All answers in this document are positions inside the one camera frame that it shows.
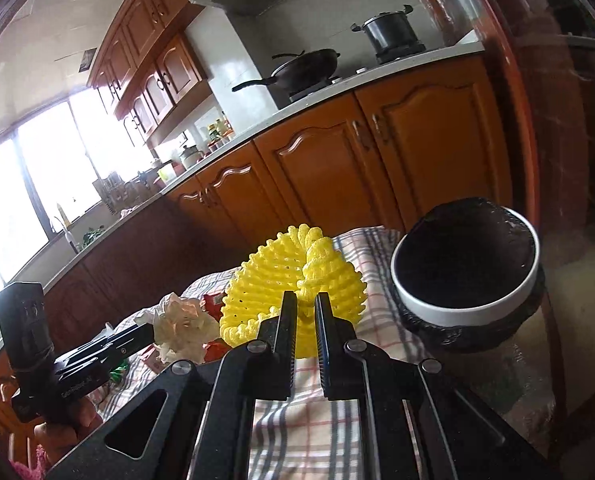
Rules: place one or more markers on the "green snack wrapper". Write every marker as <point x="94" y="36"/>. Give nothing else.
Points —
<point x="118" y="373"/>

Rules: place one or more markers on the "black wok with handle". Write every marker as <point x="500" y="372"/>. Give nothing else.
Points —
<point x="301" y="72"/>

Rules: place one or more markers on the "red snack wrapper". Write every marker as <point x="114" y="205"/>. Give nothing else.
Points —
<point x="216" y="347"/>

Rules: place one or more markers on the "crumpled white tissue paper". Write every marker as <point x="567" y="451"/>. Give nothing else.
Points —
<point x="181" y="328"/>

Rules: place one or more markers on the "wooden lower kitchen cabinets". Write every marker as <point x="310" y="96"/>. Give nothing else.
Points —
<point x="383" y="154"/>

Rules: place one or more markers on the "wooden kitchen cabinets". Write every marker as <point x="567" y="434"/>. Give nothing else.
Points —
<point x="383" y="154"/>
<point x="145" y="70"/>

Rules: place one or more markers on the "condiment bottles on counter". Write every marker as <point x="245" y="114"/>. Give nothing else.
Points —
<point x="220" y="133"/>

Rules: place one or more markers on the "yellow foam fruit net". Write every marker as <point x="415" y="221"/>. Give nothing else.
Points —
<point x="301" y="260"/>

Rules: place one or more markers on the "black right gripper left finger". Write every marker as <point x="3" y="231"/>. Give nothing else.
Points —
<point x="193" y="421"/>

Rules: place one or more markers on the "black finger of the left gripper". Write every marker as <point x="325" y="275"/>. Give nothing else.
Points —
<point x="106" y="352"/>

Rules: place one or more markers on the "glass sliding door red frame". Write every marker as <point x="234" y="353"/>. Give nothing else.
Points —
<point x="541" y="54"/>

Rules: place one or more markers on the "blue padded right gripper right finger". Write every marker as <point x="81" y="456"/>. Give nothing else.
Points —
<point x="417" y="421"/>

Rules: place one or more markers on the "white bin with black bag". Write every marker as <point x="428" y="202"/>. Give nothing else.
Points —
<point x="468" y="275"/>

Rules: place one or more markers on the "wooden upper kitchen cabinets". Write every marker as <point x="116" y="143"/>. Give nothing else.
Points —
<point x="145" y="70"/>

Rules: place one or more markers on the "person's left hand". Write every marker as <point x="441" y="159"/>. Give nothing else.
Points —
<point x="58" y="440"/>

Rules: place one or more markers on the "white rice cooker pot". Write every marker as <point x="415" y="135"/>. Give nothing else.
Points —
<point x="190" y="155"/>

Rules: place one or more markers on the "red and white carton box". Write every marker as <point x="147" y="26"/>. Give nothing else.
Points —
<point x="150" y="356"/>

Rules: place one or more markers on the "gas stove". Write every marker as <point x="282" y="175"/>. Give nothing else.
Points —
<point x="390" y="56"/>

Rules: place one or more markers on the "black stock pot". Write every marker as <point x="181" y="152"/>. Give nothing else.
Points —
<point x="390" y="32"/>

